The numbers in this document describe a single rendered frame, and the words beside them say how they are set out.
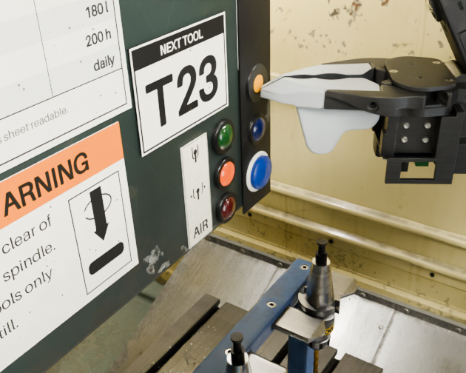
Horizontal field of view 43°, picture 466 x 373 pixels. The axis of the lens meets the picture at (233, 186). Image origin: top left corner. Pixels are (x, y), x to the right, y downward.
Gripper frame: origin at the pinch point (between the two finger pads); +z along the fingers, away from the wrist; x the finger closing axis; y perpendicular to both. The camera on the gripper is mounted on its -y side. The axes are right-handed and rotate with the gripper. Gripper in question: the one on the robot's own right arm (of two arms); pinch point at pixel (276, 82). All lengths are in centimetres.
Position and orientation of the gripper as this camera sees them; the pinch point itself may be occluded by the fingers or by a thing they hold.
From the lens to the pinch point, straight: 47.8
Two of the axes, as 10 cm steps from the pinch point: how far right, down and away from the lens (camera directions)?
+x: 0.7, -5.0, 8.6
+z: -10.0, -0.1, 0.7
